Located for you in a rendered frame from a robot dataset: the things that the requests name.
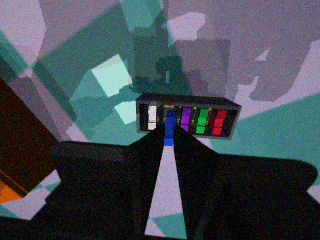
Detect blue fuse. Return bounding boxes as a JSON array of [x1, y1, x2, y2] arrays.
[[164, 106, 176, 146]]

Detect white fuse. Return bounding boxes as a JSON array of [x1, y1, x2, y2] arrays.
[[148, 104, 158, 130]]

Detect purple fuse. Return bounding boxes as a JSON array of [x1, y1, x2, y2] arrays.
[[179, 106, 191, 132]]

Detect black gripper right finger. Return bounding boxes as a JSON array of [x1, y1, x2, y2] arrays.
[[173, 125, 318, 240]]

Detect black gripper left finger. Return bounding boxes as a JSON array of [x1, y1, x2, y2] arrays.
[[50, 124, 165, 234]]

